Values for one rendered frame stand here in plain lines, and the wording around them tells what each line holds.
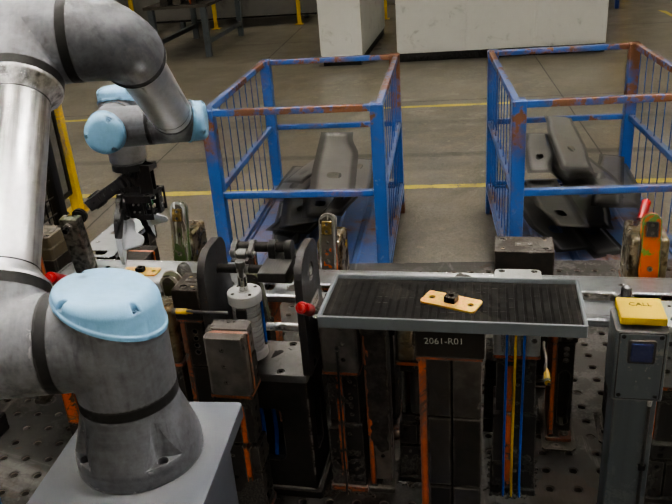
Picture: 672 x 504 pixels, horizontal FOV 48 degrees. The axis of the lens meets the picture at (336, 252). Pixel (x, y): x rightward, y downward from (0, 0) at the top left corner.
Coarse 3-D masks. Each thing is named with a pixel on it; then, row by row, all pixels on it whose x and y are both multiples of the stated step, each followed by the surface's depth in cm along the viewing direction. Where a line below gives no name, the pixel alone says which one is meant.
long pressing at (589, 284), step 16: (64, 272) 167; (160, 272) 163; (192, 272) 162; (320, 272) 157; (336, 272) 157; (352, 272) 156; (368, 272) 156; (384, 272) 155; (400, 272) 155; (416, 272) 155; (432, 272) 154; (160, 288) 156; (592, 288) 143; (608, 288) 142; (640, 288) 141; (656, 288) 141; (592, 304) 137; (608, 304) 137; (592, 320) 132; (608, 320) 131
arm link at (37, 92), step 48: (0, 0) 98; (48, 0) 97; (0, 48) 94; (48, 48) 96; (0, 96) 93; (48, 96) 97; (0, 144) 90; (48, 144) 96; (0, 192) 88; (0, 240) 86; (0, 288) 82; (48, 288) 87; (0, 336) 80; (0, 384) 80
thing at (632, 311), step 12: (624, 300) 105; (636, 300) 105; (648, 300) 105; (624, 312) 102; (636, 312) 102; (648, 312) 102; (660, 312) 102; (636, 324) 101; (648, 324) 101; (660, 324) 101
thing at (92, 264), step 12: (72, 216) 140; (84, 216) 139; (72, 228) 136; (84, 228) 138; (72, 240) 138; (84, 240) 138; (72, 252) 139; (84, 252) 139; (84, 264) 140; (96, 264) 142
